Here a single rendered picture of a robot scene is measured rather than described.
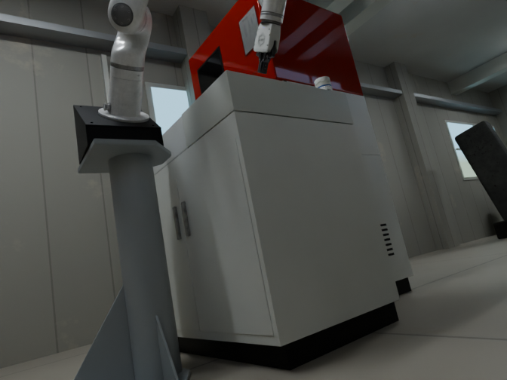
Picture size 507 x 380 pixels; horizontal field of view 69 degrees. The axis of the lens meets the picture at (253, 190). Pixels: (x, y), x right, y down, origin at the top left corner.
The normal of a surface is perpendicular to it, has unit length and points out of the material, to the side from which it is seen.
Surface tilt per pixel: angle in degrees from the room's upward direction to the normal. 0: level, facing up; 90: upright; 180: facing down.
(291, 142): 90
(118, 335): 90
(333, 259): 90
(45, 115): 90
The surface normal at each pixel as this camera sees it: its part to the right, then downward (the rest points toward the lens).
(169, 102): 0.54, -0.27
